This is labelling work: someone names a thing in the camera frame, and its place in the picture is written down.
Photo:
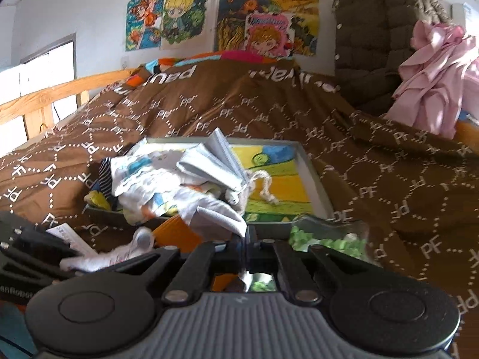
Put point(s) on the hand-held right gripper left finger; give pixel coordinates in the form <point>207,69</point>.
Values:
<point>230,250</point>

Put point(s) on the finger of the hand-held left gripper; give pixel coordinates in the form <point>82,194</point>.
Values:
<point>33,237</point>

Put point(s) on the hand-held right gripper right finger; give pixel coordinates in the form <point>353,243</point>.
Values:
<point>262,250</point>

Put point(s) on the cartoon picture tray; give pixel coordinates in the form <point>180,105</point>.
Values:
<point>284,179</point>

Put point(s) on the navy striped sock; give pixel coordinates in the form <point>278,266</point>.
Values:
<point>106,175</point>

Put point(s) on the pastel striped towel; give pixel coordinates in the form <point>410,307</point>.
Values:
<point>149,190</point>

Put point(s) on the orange and white tissue box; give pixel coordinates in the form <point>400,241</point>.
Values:
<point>71,237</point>

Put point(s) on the light blue cloth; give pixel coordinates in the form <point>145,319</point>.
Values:
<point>15,329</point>

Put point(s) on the jar of green paper stars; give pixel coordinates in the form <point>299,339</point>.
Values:
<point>329,239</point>

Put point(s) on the yellow cloth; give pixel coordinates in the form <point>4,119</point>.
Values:
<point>96,199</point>

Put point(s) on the white fluffy sock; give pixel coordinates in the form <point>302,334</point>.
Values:
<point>108,258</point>

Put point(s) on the brown printed blanket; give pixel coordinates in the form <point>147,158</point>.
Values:
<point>374,149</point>

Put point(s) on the orange and teal pillow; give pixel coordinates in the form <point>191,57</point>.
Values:
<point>168,69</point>

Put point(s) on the pink pillow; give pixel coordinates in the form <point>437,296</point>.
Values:
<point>247,57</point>

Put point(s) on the brown quilted jacket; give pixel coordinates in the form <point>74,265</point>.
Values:
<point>374,37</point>

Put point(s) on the pink garment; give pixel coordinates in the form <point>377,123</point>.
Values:
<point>438,78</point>

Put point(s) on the wooden bed frame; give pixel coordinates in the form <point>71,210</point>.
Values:
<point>37,97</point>

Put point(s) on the pink cartoon girl wall poster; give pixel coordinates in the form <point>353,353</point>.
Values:
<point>267,37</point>

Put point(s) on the dark orange floral wall poster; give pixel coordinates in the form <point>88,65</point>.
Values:
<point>232,18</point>

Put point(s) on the blond figure wall poster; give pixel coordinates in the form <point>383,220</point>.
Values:
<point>183,18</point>

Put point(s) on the orange-haired figure wall poster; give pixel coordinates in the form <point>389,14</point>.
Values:
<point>144,22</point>

